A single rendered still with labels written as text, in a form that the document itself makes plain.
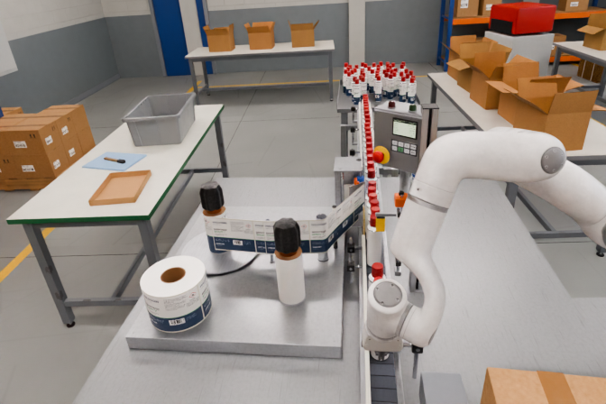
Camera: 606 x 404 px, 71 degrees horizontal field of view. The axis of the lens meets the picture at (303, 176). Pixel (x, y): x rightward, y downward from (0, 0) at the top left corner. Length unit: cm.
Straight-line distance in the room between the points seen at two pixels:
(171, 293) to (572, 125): 242
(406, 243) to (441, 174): 16
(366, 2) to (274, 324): 780
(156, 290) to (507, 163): 103
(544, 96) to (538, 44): 365
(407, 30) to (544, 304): 767
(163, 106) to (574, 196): 310
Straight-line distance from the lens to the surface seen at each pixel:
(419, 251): 94
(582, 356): 155
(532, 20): 674
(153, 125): 313
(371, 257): 158
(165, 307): 140
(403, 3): 887
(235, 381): 136
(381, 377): 128
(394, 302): 95
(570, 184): 108
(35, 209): 268
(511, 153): 93
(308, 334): 138
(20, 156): 496
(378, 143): 137
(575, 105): 292
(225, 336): 141
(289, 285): 140
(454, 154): 92
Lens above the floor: 188
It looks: 26 degrees down
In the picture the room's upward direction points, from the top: 4 degrees counter-clockwise
